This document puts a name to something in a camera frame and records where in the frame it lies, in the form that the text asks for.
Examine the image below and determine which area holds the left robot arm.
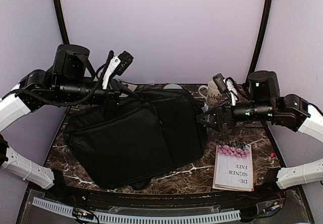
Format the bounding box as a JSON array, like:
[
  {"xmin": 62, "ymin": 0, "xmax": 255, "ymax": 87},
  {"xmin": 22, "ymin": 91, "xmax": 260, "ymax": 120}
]
[{"xmin": 1, "ymin": 44, "xmax": 138, "ymax": 139}]

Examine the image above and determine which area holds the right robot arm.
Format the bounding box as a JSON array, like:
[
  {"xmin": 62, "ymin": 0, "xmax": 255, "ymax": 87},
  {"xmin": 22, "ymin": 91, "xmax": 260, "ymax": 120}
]
[{"xmin": 196, "ymin": 71, "xmax": 322, "ymax": 201}]

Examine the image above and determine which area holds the black right frame post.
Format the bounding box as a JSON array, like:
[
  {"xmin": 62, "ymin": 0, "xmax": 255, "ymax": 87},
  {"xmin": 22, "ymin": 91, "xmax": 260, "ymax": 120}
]
[{"xmin": 245, "ymin": 0, "xmax": 272, "ymax": 83}]

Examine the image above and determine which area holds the black student backpack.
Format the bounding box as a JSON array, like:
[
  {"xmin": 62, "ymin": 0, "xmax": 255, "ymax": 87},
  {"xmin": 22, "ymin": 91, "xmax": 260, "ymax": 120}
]
[{"xmin": 64, "ymin": 89, "xmax": 207, "ymax": 189}]

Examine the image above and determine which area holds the pale green bowl centre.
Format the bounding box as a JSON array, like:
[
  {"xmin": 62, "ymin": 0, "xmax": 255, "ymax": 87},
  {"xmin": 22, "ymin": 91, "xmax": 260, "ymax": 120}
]
[{"xmin": 164, "ymin": 84, "xmax": 183, "ymax": 89}]

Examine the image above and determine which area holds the cream floral mug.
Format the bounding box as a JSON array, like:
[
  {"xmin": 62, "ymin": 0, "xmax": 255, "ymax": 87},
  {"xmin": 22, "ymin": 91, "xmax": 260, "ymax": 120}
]
[{"xmin": 198, "ymin": 81, "xmax": 222, "ymax": 107}]

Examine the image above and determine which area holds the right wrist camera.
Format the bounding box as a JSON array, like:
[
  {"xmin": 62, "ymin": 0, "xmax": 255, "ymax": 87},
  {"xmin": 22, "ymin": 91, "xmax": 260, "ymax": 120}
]
[{"xmin": 212, "ymin": 73, "xmax": 239, "ymax": 106}]

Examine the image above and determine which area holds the white slotted cable duct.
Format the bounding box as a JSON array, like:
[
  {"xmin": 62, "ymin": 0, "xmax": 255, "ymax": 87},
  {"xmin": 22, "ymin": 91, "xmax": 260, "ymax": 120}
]
[{"xmin": 32, "ymin": 197, "xmax": 241, "ymax": 223}]

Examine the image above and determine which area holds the black frame post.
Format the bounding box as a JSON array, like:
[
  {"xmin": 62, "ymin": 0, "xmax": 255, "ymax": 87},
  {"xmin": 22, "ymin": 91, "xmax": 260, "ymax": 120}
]
[
  {"xmin": 245, "ymin": 0, "xmax": 272, "ymax": 83},
  {"xmin": 53, "ymin": 0, "xmax": 70, "ymax": 44}
]

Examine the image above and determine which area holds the white book with pink flowers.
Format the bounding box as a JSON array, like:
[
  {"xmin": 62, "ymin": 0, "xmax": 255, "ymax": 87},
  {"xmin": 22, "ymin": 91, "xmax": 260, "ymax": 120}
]
[{"xmin": 212, "ymin": 143, "xmax": 254, "ymax": 192}]

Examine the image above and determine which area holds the black left frame post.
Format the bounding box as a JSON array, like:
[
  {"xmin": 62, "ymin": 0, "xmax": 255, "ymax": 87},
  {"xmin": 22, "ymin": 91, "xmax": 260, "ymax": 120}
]
[{"xmin": 53, "ymin": 0, "xmax": 70, "ymax": 44}]

